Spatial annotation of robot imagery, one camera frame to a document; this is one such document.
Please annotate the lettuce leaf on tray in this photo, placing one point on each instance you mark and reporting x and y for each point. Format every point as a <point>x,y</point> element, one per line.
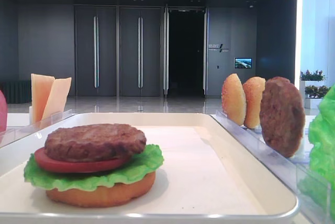
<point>133,171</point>

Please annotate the meat patty on tray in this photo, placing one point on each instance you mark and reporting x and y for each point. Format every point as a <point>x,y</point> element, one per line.
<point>97,142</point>

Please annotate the standing meat patty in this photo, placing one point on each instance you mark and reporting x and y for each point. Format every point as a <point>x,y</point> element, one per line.
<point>282,116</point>

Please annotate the tomato slice on tray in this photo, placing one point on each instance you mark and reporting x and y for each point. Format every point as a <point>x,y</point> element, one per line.
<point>56,166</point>

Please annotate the standing red tomato slice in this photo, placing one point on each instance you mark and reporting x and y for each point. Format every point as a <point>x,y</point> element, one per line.
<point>3,112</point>

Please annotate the standing lettuce leaf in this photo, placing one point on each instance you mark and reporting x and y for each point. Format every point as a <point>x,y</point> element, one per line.
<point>321,135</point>

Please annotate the standing bun far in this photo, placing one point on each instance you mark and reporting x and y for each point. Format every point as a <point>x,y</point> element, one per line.
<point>233,99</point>

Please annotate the standing bun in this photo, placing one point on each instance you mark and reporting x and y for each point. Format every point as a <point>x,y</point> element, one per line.
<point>233,99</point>
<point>253,89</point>

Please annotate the standing bun near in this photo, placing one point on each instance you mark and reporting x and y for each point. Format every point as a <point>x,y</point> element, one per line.
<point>253,89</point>

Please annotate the bottom bun on tray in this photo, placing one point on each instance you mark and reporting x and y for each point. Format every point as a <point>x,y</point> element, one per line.
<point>117,195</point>

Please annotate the white metal tray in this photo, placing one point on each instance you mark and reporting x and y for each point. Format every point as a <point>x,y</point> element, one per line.
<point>207,177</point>

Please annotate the flower planter box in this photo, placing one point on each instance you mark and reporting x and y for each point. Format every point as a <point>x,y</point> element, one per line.
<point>313,88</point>

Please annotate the wall display screen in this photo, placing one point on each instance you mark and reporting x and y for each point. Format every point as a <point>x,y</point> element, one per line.
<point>242,63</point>

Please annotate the left long clear rail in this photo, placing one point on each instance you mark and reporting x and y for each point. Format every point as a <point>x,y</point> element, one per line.
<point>15,133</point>

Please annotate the long clear rail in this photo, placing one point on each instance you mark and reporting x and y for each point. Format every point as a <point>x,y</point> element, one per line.
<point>15,133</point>
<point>289,170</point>

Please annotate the right long clear rail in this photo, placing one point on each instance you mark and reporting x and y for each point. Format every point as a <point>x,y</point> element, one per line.
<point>289,170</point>

